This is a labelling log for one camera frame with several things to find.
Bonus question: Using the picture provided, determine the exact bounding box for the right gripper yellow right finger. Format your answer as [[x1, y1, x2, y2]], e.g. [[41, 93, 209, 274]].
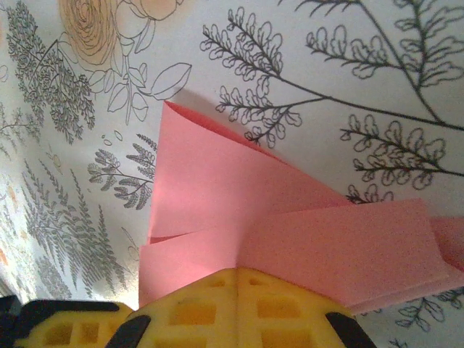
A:
[[236, 267, 378, 348]]

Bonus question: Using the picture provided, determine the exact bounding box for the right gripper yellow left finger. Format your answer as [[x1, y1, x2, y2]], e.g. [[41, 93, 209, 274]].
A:
[[108, 267, 237, 348]]

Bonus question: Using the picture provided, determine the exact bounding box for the pink cloth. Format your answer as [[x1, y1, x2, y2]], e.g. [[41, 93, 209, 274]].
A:
[[138, 100, 464, 315]]

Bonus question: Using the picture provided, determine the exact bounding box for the floral table mat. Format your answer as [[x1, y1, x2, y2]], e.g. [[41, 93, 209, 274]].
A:
[[0, 0, 464, 348]]

